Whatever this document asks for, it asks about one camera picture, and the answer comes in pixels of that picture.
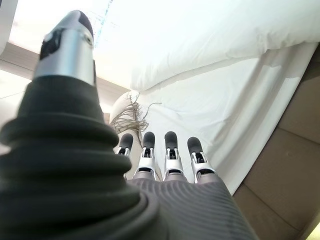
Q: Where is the grey knit fringed cushion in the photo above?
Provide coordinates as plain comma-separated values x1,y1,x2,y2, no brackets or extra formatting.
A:
109,91,164,135

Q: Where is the brown upholstered bed frame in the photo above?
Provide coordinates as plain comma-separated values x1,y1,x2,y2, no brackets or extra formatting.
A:
232,41,320,240

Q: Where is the white fitted bed sheet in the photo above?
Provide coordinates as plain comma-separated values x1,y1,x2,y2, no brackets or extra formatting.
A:
124,41,317,197

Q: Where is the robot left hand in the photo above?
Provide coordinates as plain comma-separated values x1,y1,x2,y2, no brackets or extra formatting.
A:
0,9,261,240

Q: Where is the white duvet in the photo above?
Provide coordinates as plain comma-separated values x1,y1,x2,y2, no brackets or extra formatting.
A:
93,0,320,92

